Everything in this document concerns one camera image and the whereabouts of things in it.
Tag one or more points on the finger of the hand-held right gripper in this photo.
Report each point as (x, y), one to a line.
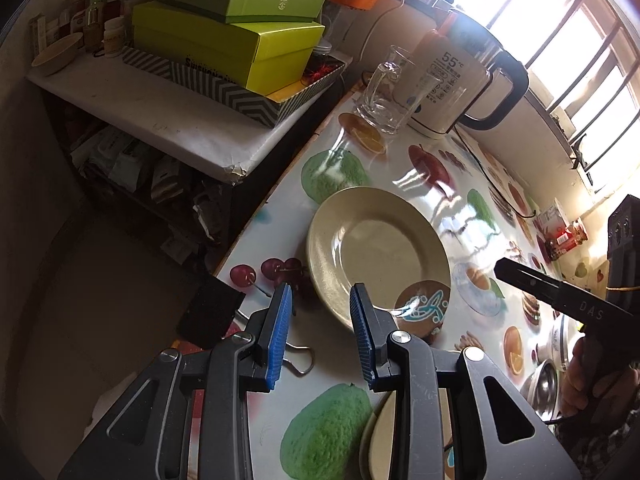
(530, 280)

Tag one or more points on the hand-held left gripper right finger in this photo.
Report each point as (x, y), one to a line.
(362, 340)

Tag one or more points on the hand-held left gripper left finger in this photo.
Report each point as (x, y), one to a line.
(277, 340)

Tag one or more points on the beige plate with blue motif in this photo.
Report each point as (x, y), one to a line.
(370, 240)

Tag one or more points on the person's right forearm plaid sleeve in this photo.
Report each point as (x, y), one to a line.
(610, 450)

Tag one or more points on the person's right hand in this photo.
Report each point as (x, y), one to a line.
(575, 380)

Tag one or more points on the red lid sauce jar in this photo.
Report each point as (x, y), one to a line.
(567, 242)

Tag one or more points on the white patterned bowl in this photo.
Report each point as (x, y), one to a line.
(555, 342)

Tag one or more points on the black binder clip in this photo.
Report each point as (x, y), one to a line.
(212, 310)

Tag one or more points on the plain beige plate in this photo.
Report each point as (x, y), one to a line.
(377, 435)

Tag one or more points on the fruit print tablecloth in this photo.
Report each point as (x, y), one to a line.
(450, 220)

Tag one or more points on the stainless steel bowl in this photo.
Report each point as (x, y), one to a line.
(542, 390)

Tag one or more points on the clear glass mug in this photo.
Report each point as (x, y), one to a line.
(382, 95)

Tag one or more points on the white side table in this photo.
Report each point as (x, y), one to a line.
(165, 125)

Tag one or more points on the zigzag striped box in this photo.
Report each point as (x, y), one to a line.
(235, 95)

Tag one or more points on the lime green box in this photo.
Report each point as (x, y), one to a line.
(225, 45)

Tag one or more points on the small beige bowl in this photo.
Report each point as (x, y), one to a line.
(57, 55)

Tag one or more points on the row of small bottles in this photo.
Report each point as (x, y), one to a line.
(95, 20)

